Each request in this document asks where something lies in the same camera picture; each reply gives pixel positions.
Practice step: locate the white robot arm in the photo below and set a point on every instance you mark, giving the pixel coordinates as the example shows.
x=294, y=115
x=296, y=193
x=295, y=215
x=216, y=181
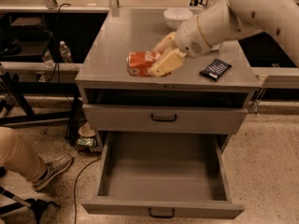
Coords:
x=255, y=13

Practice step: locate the grey metal drawer cabinet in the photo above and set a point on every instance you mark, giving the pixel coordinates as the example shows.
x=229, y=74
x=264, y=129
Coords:
x=139, y=77

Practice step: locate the grey sneaker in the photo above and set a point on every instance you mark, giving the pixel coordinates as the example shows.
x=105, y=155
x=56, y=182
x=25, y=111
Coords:
x=54, y=168

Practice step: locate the small water bottle on shelf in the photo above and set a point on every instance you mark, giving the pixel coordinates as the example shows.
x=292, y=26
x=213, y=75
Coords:
x=65, y=52

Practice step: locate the person leg beige trousers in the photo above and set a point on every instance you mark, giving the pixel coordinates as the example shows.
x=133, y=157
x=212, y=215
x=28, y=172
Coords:
x=17, y=156

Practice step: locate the open grey bottom drawer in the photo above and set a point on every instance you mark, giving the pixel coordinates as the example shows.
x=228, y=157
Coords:
x=163, y=175

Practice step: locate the black stand frame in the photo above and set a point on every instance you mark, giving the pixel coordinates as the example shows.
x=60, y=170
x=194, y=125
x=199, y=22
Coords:
x=30, y=116

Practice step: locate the closed grey upper drawer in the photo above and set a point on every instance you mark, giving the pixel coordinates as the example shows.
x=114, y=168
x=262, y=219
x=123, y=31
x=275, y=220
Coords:
x=164, y=119

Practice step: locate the green packet on floor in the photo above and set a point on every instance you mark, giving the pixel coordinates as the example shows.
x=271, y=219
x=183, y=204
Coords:
x=86, y=144

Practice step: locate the red coke can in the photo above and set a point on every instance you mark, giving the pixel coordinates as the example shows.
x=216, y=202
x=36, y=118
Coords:
x=139, y=62

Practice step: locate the black tripod foot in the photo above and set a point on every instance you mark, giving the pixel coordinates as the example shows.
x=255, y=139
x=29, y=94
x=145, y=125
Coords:
x=37, y=206

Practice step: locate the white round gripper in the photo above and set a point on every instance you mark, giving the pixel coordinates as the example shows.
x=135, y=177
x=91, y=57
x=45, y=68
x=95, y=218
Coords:
x=189, y=38

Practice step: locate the white ceramic bowl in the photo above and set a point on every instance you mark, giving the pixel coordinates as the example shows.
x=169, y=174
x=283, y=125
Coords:
x=175, y=16

